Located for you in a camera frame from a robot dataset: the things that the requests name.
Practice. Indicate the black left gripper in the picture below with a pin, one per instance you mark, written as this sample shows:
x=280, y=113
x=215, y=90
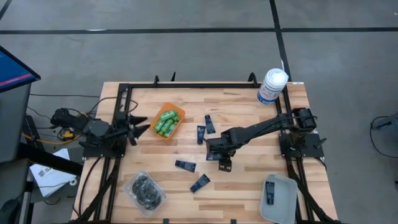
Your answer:
x=122, y=126

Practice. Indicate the grey plastic bin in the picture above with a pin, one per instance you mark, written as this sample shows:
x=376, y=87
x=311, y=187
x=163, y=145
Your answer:
x=284, y=199

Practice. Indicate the orange plastic bin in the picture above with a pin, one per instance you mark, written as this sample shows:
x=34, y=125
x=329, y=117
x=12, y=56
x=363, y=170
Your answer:
x=155, y=118

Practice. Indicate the green travel bottle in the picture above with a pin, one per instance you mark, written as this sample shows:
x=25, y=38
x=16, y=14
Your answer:
x=159, y=125
x=167, y=125
x=168, y=115
x=170, y=130
x=177, y=118

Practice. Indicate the computer monitor blue screen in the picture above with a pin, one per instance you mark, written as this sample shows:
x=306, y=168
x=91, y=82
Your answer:
x=12, y=70

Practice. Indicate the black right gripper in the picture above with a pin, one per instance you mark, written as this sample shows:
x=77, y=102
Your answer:
x=222, y=144

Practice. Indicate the white paper booklet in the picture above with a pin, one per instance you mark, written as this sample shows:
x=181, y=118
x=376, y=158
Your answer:
x=49, y=174

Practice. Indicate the black item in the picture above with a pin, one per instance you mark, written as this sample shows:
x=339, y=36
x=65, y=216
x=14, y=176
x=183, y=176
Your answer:
x=154, y=202
x=139, y=181
x=150, y=194
x=138, y=192

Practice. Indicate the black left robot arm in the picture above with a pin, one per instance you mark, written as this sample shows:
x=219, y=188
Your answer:
x=93, y=129

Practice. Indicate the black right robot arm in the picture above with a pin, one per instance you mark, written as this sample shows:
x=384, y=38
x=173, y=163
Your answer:
x=270, y=124

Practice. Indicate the grey cabinet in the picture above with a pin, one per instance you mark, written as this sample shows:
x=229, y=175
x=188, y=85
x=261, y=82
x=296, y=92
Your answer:
x=12, y=124

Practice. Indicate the clear plastic bin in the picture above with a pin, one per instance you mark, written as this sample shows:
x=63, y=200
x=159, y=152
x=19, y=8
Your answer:
x=129, y=186

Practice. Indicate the white tape roll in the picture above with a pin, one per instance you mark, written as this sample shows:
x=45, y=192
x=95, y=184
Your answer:
x=73, y=182

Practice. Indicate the black support beam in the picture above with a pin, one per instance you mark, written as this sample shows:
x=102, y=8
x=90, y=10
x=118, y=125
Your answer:
x=49, y=159

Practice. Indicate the white wipes canister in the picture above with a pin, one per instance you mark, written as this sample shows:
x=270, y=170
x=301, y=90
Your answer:
x=272, y=87

